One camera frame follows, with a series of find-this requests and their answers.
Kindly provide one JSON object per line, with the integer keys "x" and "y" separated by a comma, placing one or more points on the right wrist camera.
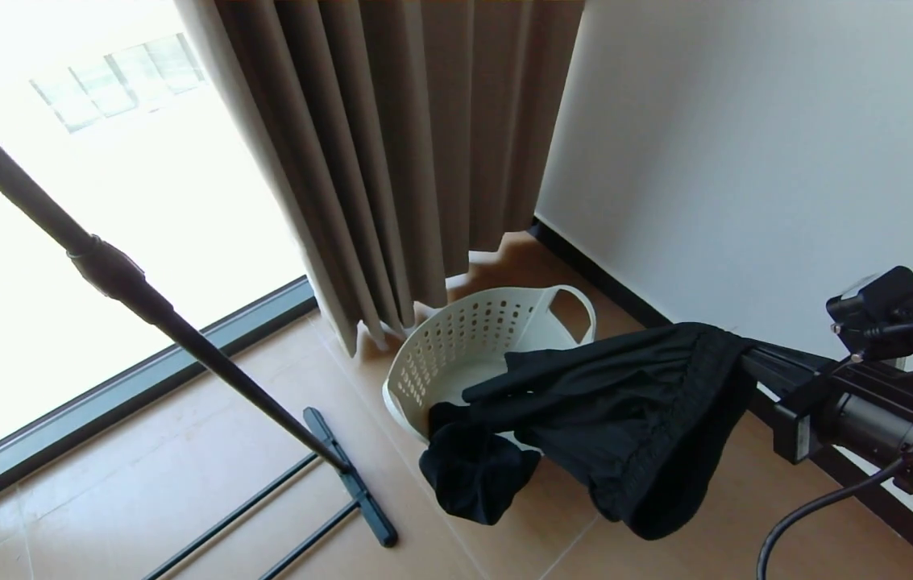
{"x": 891, "y": 310}

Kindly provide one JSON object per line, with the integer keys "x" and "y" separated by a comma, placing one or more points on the black shorts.
{"x": 633, "y": 411}

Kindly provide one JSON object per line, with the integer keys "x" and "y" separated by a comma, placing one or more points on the black garment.
{"x": 472, "y": 475}

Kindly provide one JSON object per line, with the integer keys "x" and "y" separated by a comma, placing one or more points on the window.
{"x": 101, "y": 242}

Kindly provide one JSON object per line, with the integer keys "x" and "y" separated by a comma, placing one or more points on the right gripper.
{"x": 859, "y": 419}

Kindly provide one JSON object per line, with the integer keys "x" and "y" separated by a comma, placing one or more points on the brown curtain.
{"x": 392, "y": 145}

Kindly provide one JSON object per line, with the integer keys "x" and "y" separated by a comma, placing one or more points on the white laundry basket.
{"x": 464, "y": 338}

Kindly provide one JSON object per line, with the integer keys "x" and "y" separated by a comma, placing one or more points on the black clothes rack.
{"x": 118, "y": 274}

